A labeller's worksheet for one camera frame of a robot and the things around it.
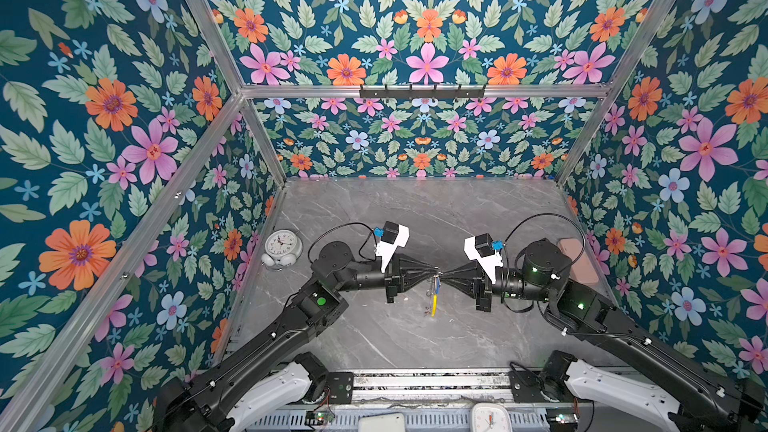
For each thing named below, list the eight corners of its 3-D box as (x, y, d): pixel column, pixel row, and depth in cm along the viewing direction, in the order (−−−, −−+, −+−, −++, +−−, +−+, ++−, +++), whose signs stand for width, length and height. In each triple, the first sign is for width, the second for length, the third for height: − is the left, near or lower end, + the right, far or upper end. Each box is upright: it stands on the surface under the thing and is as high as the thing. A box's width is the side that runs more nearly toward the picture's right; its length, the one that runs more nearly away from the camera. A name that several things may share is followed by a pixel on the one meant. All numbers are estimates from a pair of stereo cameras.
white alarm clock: (263, 270, 96) (257, 263, 93) (274, 236, 105) (270, 229, 101) (296, 270, 96) (292, 263, 93) (305, 236, 105) (302, 229, 101)
